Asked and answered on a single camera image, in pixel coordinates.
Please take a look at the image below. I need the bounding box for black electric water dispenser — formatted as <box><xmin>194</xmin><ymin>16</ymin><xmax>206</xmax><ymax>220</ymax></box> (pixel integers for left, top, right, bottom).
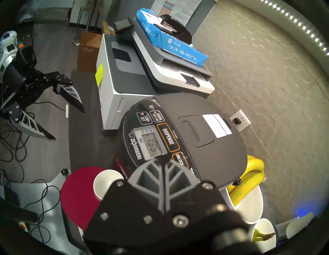
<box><xmin>111</xmin><ymin>93</ymin><xmax>248</xmax><ymax>196</ymax></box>

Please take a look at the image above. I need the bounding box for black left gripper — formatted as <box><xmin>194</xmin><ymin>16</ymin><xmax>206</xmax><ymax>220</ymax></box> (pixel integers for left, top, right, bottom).
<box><xmin>0</xmin><ymin>64</ymin><xmax>86</xmax><ymax>141</ymax></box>

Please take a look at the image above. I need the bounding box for white pedestal fruit bowl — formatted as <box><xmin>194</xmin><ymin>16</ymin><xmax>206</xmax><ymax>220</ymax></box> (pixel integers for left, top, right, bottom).
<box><xmin>221</xmin><ymin>184</ymin><xmax>264</xmax><ymax>224</ymax></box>

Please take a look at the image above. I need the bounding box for single spotted banana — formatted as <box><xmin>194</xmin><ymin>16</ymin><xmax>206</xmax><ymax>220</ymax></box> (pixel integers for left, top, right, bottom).
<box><xmin>252</xmin><ymin>229</ymin><xmax>276</xmax><ymax>242</ymax></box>

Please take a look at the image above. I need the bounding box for small wall notice sheet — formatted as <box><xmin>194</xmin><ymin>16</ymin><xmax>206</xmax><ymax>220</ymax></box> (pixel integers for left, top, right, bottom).
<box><xmin>171</xmin><ymin>0</ymin><xmax>203</xmax><ymax>20</ymax></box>

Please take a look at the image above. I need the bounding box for white grey office printer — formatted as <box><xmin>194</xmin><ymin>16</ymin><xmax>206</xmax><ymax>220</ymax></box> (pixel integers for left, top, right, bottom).
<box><xmin>96</xmin><ymin>15</ymin><xmax>216</xmax><ymax>136</ymax></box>

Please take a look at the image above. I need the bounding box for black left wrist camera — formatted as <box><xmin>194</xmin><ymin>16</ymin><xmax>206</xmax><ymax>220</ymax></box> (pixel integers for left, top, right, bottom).
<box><xmin>15</xmin><ymin>42</ymin><xmax>36</xmax><ymax>70</ymax></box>

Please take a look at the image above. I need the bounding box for white wall outlet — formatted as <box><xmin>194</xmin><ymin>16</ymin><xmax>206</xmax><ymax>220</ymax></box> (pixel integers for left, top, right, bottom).
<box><xmin>229</xmin><ymin>109</ymin><xmax>252</xmax><ymax>132</ymax></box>

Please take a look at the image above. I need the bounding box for brown cardboard box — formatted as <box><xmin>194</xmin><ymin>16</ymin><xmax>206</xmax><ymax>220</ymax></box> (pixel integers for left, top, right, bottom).
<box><xmin>77</xmin><ymin>31</ymin><xmax>103</xmax><ymax>74</ymax></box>

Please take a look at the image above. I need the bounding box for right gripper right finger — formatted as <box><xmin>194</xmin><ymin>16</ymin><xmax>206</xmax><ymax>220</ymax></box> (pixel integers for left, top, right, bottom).
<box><xmin>154</xmin><ymin>157</ymin><xmax>244</xmax><ymax>247</ymax></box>

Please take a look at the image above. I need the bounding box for blue printer paper ream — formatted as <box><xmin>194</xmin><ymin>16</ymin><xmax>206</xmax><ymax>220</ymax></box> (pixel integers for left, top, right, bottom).
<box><xmin>136</xmin><ymin>8</ymin><xmax>208</xmax><ymax>68</ymax></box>

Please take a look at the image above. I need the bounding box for yellow banana bunch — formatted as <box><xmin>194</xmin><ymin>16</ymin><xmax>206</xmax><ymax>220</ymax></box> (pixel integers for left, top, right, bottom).
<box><xmin>227</xmin><ymin>155</ymin><xmax>265</xmax><ymax>207</ymax></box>

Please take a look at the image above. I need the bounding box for LED light strip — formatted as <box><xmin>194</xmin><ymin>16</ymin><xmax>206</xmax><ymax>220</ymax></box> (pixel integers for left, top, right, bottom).
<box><xmin>260</xmin><ymin>0</ymin><xmax>329</xmax><ymax>56</ymax></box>

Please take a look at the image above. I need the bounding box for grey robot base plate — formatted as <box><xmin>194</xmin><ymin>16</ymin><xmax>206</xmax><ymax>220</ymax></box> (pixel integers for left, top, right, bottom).
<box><xmin>0</xmin><ymin>168</ymin><xmax>85</xmax><ymax>255</ymax></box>

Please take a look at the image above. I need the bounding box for white ceramic mug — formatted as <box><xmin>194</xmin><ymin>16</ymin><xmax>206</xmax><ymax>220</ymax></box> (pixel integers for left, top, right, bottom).
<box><xmin>93</xmin><ymin>169</ymin><xmax>125</xmax><ymax>201</ymax></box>

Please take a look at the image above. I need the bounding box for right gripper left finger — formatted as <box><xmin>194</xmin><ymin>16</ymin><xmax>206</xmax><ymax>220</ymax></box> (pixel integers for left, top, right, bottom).
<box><xmin>84</xmin><ymin>157</ymin><xmax>165</xmax><ymax>251</ymax></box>

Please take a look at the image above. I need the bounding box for red silicone mat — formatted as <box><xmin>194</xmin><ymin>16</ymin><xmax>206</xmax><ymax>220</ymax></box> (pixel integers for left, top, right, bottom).
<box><xmin>61</xmin><ymin>167</ymin><xmax>108</xmax><ymax>232</ymax></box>

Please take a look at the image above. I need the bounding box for white plug-in wall device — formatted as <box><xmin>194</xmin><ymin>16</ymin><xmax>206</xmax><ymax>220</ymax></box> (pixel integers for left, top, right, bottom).
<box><xmin>275</xmin><ymin>212</ymin><xmax>315</xmax><ymax>239</ymax></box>

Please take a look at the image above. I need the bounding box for black stapler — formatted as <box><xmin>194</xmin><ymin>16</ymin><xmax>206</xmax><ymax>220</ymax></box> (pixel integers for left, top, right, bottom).
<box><xmin>153</xmin><ymin>14</ymin><xmax>193</xmax><ymax>44</ymax></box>

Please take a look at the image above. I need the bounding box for yellow sticky note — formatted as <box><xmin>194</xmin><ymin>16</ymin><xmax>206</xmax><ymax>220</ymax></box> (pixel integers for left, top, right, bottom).
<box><xmin>95</xmin><ymin>63</ymin><xmax>104</xmax><ymax>86</ymax></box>

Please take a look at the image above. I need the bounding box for white wide bowl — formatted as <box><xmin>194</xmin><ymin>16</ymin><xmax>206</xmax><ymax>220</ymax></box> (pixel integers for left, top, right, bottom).
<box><xmin>248</xmin><ymin>218</ymin><xmax>277</xmax><ymax>255</ymax></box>

